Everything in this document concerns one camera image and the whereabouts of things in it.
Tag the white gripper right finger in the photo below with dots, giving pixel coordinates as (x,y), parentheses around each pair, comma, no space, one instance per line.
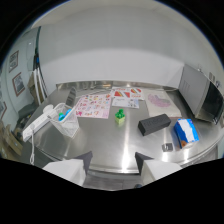
(156,169)

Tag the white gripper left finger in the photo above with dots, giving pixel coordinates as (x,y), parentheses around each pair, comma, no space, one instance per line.
(68,169)

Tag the black rectangular box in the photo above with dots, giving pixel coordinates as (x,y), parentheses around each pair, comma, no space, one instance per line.
(154,124)

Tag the blue and white carton box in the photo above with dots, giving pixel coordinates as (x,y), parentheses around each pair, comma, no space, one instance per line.
(186,132)

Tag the white power strip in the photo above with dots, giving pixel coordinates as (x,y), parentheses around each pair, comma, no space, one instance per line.
(35,126)

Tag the green toy block figure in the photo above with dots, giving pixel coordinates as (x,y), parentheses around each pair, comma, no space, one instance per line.
(120,116)

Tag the sheet with purple round print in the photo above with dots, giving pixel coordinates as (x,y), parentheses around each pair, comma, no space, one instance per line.
(160,102)

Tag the pink sticker sheet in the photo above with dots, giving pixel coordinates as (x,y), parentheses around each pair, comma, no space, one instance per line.
(93,106)

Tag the grey tablet stand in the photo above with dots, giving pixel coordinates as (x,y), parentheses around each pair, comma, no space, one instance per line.
(70,96)

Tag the white sheet with small pictures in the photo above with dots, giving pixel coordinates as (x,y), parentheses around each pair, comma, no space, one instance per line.
(125,102)

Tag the red and white printed sheet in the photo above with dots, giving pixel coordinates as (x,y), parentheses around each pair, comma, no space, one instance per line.
(126,92)

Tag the silver microwave oven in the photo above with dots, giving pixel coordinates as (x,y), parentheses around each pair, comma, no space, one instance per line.
(203,96)

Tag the red framed wall picture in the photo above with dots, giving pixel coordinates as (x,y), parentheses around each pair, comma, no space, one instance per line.
(18,84)

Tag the dark framed wall picture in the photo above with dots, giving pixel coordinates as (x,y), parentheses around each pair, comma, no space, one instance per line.
(13,61)

